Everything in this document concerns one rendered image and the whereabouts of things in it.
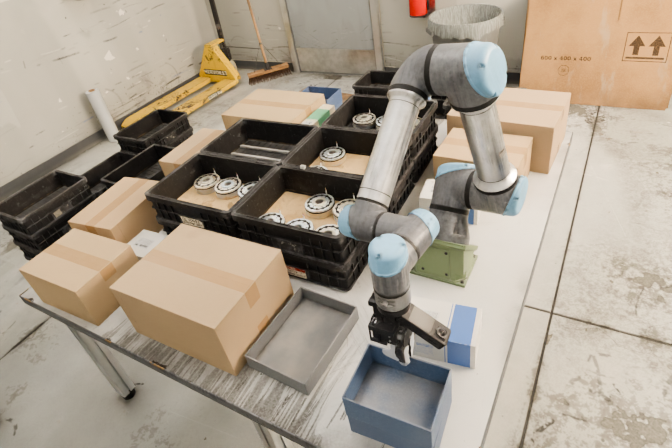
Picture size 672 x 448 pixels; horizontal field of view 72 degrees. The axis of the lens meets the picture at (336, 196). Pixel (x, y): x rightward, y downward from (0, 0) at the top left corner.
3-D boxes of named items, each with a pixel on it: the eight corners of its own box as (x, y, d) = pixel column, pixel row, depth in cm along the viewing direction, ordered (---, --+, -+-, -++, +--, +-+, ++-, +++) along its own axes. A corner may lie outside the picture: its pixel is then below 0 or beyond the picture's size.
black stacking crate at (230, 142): (323, 151, 195) (319, 127, 188) (286, 191, 175) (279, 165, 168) (249, 141, 213) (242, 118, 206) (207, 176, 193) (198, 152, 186)
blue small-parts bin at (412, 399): (452, 387, 106) (451, 369, 102) (432, 449, 96) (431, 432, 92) (371, 360, 115) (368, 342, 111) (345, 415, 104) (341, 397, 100)
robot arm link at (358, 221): (392, 36, 111) (326, 228, 103) (433, 33, 105) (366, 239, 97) (412, 62, 120) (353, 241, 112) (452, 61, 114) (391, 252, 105)
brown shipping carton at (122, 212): (139, 207, 202) (124, 176, 193) (179, 213, 194) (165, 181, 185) (87, 253, 181) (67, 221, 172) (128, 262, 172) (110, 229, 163)
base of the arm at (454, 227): (472, 244, 143) (478, 213, 143) (464, 245, 130) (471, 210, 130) (424, 234, 150) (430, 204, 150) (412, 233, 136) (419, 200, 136)
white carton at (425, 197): (483, 204, 168) (483, 184, 163) (477, 225, 159) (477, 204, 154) (428, 198, 176) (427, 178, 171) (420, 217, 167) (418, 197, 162)
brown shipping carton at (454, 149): (529, 173, 179) (533, 136, 170) (514, 206, 164) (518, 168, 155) (453, 161, 194) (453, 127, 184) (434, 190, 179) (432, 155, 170)
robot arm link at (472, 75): (484, 187, 143) (440, 32, 107) (534, 195, 133) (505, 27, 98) (469, 217, 137) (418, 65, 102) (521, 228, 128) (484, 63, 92)
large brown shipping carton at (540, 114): (564, 136, 196) (571, 92, 184) (548, 174, 176) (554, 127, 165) (471, 125, 216) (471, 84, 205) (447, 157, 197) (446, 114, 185)
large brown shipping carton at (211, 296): (295, 296, 145) (281, 249, 134) (236, 376, 125) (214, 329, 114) (201, 266, 164) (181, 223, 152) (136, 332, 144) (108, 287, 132)
